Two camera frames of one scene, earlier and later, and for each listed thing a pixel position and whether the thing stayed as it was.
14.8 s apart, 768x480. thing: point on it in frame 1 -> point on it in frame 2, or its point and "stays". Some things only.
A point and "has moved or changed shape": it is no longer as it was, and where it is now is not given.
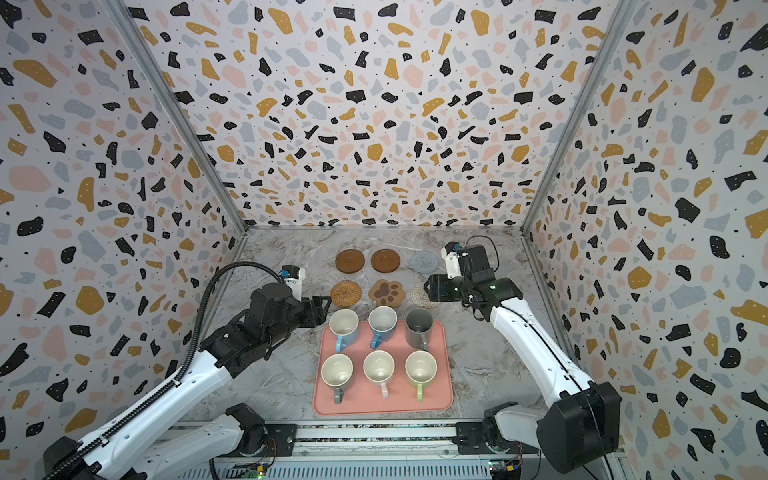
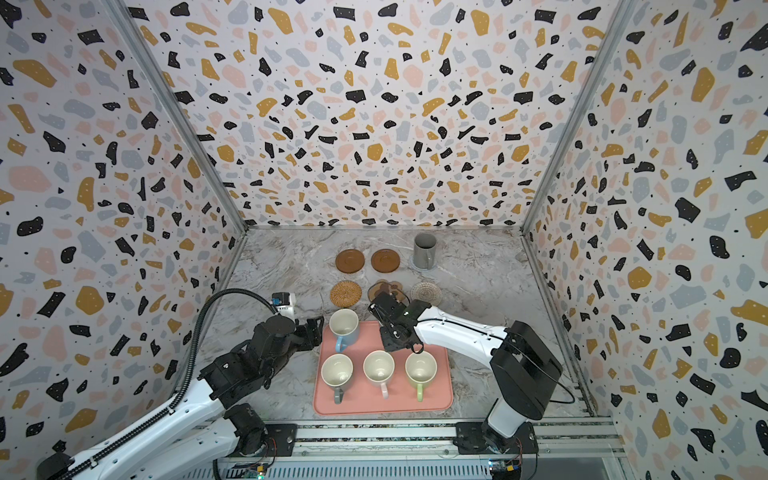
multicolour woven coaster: x=421 y=298 stays
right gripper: x=438 y=287 -> x=384 y=337
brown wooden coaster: x=385 y=260 stays
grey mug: x=419 y=325 has moved or changed shape
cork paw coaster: x=387 y=293 stays
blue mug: x=344 y=323 stays
